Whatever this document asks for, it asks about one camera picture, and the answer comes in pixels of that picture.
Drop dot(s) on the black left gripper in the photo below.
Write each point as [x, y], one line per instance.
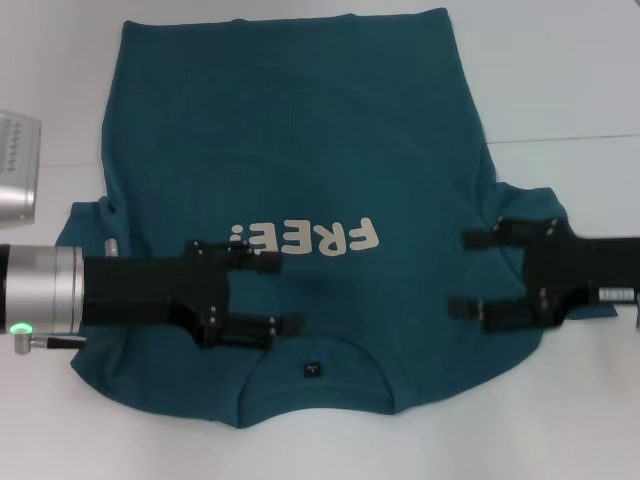
[150, 290]

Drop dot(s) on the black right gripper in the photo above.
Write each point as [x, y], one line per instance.
[575, 265]

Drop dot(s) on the teal blue FREE t-shirt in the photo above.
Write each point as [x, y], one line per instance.
[310, 150]

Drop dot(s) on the left gripper silver plug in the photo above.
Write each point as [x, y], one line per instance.
[111, 248]

